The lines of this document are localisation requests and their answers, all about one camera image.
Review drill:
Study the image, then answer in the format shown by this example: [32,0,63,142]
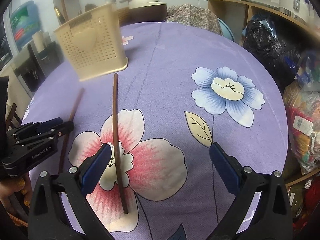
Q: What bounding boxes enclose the blue water jug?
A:
[10,1,41,50]

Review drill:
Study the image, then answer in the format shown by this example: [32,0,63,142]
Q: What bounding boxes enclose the floral cloth covered item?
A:
[165,4,223,36]

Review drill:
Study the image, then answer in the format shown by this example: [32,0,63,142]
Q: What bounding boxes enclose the brown wooden chopstick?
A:
[112,73,129,214]
[58,88,85,173]
[61,0,69,22]

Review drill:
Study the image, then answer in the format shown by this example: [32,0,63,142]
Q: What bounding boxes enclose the white brown rice cooker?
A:
[129,0,167,23]

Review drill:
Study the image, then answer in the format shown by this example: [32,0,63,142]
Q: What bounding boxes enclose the water dispenser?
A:
[8,31,63,97]

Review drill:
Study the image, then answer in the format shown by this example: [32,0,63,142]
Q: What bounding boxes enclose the wooden wall shelf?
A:
[208,0,319,49]

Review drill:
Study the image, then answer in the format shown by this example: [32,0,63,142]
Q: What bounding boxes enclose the black garbage bag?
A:
[243,18,302,93]

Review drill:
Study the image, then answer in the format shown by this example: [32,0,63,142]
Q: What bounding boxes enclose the colourful snack bag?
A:
[283,81,319,174]

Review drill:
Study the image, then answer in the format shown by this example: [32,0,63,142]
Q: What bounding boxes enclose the left hand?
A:
[0,173,33,215]

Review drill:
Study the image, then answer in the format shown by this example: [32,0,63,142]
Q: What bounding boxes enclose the wooden chair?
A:
[5,103,22,131]

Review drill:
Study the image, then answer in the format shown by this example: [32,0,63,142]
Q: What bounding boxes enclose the cream plastic cutlery holder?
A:
[54,3,129,81]

